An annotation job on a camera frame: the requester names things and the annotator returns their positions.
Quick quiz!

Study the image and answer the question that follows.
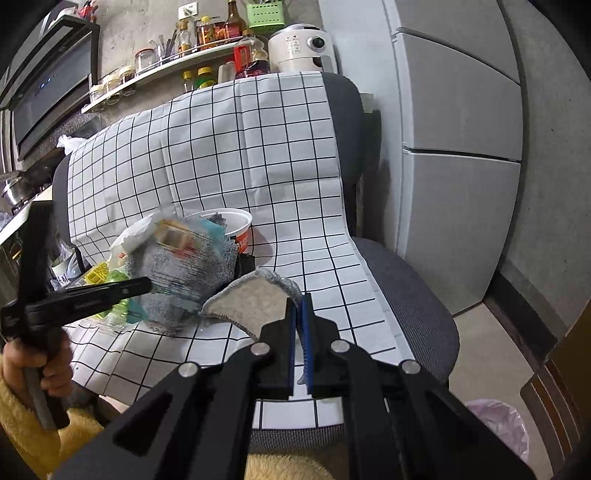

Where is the grey office chair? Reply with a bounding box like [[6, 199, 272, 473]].
[[51, 71, 462, 457]]

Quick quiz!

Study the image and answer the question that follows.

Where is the crumpled white plastic bag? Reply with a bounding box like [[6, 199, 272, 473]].
[[108, 216, 160, 269]]

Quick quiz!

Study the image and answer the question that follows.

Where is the printed grey plastic wrapper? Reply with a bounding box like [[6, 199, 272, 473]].
[[133, 215, 242, 336]]

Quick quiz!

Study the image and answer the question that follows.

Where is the person's yellow fleece garment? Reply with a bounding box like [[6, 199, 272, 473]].
[[244, 453, 334, 480]]

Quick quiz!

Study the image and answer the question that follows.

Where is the person's left forearm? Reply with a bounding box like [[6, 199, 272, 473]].
[[0, 369, 112, 480]]

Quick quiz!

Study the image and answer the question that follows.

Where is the red label oil bottle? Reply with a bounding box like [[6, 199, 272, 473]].
[[233, 28, 272, 79]]

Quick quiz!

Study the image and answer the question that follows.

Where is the stainless steel pot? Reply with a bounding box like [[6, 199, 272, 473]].
[[0, 171, 29, 212]]

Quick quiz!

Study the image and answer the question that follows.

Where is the grey dish cloth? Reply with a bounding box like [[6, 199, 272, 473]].
[[199, 268, 315, 386]]

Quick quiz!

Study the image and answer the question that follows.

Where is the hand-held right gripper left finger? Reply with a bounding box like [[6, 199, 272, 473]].
[[53, 298, 297, 480]]

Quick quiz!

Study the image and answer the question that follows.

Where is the white checkered cloth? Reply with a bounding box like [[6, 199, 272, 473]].
[[67, 71, 400, 430]]

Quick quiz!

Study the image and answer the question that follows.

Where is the person's left hand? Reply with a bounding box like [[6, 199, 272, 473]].
[[2, 340, 75, 409]]

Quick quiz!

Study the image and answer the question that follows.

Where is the clear packet yellow label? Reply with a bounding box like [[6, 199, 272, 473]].
[[74, 262, 136, 331]]

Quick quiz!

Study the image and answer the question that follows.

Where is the white wall shelf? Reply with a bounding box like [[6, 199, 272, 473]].
[[82, 41, 242, 114]]

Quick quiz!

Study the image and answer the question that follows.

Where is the black wok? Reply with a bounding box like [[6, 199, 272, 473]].
[[21, 156, 66, 186]]

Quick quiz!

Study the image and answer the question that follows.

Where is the small black box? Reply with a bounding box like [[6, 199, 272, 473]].
[[235, 251, 257, 281]]

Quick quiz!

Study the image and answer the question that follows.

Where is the green plastic basket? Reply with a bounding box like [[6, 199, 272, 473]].
[[245, 0, 284, 30]]

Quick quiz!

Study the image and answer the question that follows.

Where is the orange pickle jar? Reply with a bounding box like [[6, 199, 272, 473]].
[[196, 15, 227, 49]]

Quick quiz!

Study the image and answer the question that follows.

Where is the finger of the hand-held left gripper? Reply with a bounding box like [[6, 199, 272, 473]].
[[60, 276, 154, 322]]

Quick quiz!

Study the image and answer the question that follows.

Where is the wooden chair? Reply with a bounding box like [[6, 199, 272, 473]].
[[519, 305, 591, 468]]

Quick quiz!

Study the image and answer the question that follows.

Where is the grey refrigerator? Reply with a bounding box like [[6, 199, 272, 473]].
[[382, 0, 525, 325]]

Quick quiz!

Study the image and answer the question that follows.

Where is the instant noodle cup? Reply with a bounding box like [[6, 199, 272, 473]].
[[185, 209, 254, 256]]

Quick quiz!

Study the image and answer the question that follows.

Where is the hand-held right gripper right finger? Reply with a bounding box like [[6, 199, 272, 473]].
[[298, 293, 539, 480]]

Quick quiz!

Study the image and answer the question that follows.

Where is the dark sauce bottle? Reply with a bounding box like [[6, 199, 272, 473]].
[[224, 0, 247, 40]]

